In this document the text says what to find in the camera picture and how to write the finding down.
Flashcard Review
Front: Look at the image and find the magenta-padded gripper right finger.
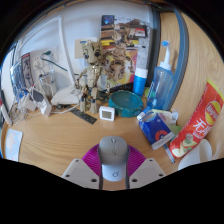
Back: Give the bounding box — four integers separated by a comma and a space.
124, 144, 167, 190

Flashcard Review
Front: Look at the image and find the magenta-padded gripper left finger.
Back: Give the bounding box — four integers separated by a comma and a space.
61, 143, 104, 191

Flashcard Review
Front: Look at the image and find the grey computer mouse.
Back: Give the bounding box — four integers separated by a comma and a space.
97, 135, 130, 183

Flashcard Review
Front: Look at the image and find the pastel printed mouse pad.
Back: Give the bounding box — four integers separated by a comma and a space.
3, 128, 24, 162

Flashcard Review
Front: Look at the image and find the blue pen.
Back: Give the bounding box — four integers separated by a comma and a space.
162, 143, 176, 165

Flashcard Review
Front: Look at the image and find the blue tissue pack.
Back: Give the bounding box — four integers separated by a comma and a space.
136, 107, 175, 151

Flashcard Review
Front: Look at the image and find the small white square clock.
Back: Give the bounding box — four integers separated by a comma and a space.
98, 105, 116, 122

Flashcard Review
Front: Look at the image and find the red chips can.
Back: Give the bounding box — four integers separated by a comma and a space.
168, 79, 224, 159

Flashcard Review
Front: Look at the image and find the white desk lamp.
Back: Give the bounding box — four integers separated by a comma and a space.
14, 15, 83, 106

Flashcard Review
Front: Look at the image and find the white charger block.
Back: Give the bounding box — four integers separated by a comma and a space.
31, 87, 53, 118

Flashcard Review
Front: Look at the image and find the blue spray bottle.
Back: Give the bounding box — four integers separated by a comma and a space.
146, 40, 176, 111

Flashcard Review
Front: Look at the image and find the blue model kit box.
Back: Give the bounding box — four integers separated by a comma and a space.
9, 52, 35, 101

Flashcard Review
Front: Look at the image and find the colourful comic print box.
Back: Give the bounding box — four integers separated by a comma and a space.
99, 14, 151, 93

